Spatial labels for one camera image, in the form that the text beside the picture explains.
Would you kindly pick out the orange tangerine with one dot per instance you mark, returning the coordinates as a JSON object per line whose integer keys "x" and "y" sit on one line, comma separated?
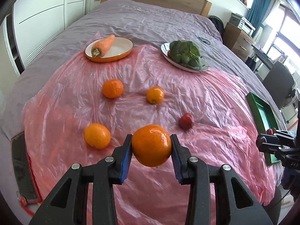
{"x": 155, "y": 95}
{"x": 112, "y": 88}
{"x": 97, "y": 136}
{"x": 151, "y": 145}

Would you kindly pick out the grey chair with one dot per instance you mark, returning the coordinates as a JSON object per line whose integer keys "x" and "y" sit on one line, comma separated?
{"x": 281, "y": 85}

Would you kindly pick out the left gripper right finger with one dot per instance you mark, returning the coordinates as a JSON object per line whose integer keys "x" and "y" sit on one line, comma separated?
{"x": 234, "y": 202}

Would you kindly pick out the white patterned plate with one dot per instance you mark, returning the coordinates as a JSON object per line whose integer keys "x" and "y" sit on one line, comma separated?
{"x": 165, "y": 50}

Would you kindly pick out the dark blue bag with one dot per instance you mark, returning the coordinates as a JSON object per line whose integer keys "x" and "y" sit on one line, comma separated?
{"x": 250, "y": 62}

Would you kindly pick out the orange oval dish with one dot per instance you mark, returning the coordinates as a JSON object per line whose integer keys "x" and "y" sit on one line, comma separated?
{"x": 121, "y": 47}

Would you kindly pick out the grey purple bed cover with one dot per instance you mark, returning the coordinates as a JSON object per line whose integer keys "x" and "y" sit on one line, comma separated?
{"x": 141, "y": 23}

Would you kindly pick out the grey printer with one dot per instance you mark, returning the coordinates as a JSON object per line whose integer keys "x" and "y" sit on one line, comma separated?
{"x": 242, "y": 23}

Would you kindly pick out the wooden drawer chest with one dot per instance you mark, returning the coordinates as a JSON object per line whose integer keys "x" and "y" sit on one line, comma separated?
{"x": 238, "y": 41}

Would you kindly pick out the pink plastic sheet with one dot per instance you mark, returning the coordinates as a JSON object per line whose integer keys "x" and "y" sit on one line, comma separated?
{"x": 223, "y": 132}

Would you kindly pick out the orange carrot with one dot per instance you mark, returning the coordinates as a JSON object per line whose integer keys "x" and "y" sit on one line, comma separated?
{"x": 100, "y": 48}

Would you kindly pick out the green leafy vegetable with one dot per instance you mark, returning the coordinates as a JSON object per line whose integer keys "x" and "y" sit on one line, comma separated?
{"x": 185, "y": 53}

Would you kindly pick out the red apple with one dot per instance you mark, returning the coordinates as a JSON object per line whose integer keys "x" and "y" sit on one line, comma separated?
{"x": 186, "y": 121}
{"x": 271, "y": 131}

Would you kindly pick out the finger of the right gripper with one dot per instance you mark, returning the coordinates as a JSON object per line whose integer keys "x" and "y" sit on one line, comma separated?
{"x": 267, "y": 143}

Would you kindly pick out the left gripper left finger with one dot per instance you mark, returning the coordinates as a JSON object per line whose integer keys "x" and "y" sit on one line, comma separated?
{"x": 67, "y": 201}

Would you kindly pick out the smartphone in red case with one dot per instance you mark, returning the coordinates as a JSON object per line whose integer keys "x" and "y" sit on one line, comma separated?
{"x": 28, "y": 191}

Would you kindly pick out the dark glasses on bed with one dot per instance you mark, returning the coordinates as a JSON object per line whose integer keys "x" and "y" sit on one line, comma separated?
{"x": 206, "y": 41}

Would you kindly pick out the blue gloved right hand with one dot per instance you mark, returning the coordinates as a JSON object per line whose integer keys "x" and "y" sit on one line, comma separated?
{"x": 290, "y": 181}

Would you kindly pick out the right teal curtain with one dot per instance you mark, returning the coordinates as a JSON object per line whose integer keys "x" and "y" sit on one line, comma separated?
{"x": 258, "y": 12}

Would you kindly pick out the green rectangular tray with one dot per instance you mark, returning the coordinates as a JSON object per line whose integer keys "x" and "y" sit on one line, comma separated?
{"x": 262, "y": 113}

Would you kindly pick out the black backpack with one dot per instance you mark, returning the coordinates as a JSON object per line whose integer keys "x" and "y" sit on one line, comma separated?
{"x": 217, "y": 29}

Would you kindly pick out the white wardrobe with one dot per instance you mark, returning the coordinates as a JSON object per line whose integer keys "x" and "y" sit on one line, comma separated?
{"x": 32, "y": 24}

